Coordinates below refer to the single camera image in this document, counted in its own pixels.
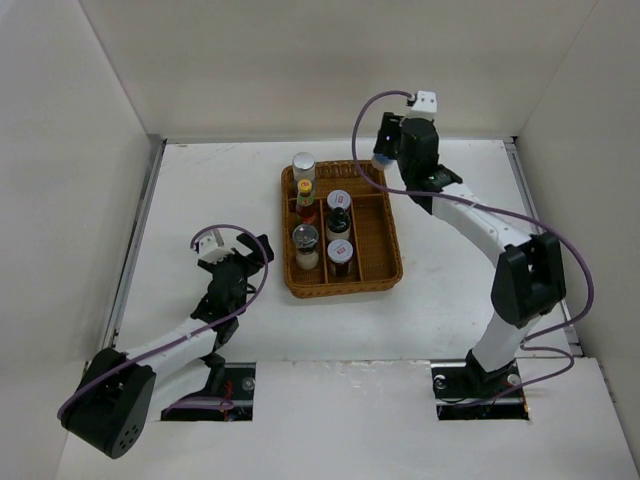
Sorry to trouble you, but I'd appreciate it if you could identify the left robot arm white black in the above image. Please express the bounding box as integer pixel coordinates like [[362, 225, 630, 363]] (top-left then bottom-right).
[[57, 225, 274, 459]]

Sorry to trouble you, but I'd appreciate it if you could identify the blue label bead bottle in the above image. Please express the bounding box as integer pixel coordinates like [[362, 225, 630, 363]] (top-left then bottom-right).
[[291, 152, 316, 183]]

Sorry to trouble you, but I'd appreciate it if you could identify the black cap white powder bottle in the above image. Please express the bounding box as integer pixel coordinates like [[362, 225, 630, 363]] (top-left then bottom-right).
[[326, 207, 351, 242]]

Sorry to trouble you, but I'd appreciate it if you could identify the red sauce bottle yellow cap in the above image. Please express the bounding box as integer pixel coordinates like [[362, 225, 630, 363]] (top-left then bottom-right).
[[296, 179, 317, 225]]

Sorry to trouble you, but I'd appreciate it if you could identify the brown wicker divided basket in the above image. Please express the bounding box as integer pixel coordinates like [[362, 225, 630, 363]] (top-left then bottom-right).
[[281, 160, 403, 299]]

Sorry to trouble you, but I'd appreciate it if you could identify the black top salt grinder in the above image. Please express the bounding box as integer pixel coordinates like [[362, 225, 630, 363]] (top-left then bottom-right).
[[292, 224, 319, 270]]

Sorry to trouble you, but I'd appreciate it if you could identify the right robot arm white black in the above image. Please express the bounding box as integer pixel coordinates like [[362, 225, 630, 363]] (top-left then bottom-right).
[[373, 112, 566, 396]]

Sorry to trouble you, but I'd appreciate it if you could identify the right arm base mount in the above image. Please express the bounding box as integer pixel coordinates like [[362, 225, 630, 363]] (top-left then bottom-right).
[[431, 361, 529, 421]]

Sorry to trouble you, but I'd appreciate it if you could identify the satay sauce jar white lid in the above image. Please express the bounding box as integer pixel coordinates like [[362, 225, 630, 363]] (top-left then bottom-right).
[[326, 189, 352, 212]]

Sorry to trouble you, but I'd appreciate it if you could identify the aluminium table edge rail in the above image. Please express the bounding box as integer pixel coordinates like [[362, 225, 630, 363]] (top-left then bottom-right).
[[97, 134, 167, 350]]

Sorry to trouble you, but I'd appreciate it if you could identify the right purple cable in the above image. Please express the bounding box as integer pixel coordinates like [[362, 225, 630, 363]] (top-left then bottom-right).
[[351, 90, 596, 409]]

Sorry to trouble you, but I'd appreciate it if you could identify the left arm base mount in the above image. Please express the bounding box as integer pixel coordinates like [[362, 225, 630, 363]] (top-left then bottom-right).
[[159, 363, 257, 422]]

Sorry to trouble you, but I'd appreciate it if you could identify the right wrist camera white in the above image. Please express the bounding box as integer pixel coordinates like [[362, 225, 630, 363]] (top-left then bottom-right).
[[406, 90, 438, 121]]

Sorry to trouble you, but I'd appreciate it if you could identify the blue label bottle silver cap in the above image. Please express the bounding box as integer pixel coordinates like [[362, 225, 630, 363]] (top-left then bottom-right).
[[371, 154, 395, 171]]

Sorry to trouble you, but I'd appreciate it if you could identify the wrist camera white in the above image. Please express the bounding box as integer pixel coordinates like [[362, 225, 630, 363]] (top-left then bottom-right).
[[196, 230, 232, 264], [406, 90, 438, 121]]

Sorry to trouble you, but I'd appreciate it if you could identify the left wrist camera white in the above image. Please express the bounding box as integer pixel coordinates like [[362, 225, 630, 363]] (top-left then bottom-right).
[[196, 230, 232, 264]]

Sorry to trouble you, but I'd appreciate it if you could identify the dark spice jar white lid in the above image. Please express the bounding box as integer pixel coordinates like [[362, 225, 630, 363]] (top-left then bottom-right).
[[327, 239, 354, 278]]

